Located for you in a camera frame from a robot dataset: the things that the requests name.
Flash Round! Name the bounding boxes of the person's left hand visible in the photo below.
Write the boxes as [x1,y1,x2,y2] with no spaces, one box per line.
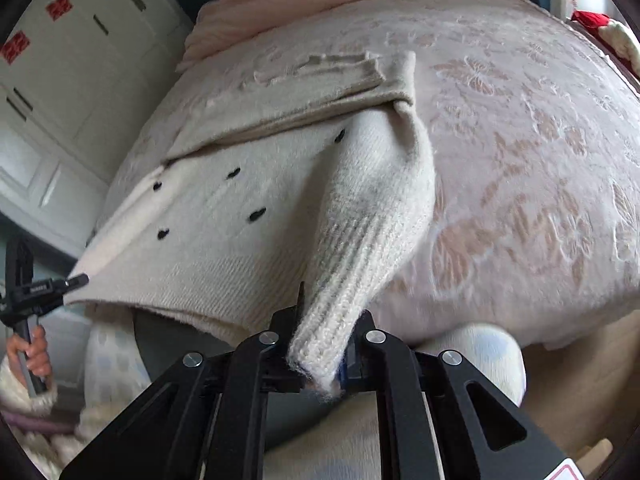
[5,326,54,382]

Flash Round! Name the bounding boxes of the cream cloth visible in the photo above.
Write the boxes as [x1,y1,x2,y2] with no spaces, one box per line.
[597,20,640,80]

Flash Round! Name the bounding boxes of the person's left leg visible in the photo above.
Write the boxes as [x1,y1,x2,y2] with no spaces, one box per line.
[81,317,153,443]

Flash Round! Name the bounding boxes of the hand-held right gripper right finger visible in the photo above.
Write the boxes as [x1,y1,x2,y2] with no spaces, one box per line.
[339,309,585,480]

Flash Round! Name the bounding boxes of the red wardrobe sticker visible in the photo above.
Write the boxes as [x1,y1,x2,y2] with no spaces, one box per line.
[0,31,32,65]

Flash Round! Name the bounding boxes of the red cloth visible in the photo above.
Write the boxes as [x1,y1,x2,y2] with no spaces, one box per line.
[570,9,610,29]

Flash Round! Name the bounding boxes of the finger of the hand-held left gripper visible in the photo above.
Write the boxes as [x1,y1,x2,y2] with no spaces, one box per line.
[47,273,91,296]

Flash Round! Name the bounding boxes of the pink butterfly blanket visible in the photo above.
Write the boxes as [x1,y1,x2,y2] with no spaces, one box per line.
[85,0,640,356]

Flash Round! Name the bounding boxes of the person's left forearm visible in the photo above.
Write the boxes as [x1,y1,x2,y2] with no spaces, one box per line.
[0,355,62,442]

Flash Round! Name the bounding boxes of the cream knit sweater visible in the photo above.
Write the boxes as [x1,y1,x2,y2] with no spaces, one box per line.
[65,50,438,402]

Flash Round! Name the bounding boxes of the pink duvet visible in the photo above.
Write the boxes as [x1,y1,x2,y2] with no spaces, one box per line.
[175,0,528,73]

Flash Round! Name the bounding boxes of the white wardrobe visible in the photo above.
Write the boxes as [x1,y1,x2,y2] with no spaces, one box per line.
[0,0,197,261]

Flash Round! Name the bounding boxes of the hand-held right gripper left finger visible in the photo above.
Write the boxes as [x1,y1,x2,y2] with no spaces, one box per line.
[59,282,307,480]

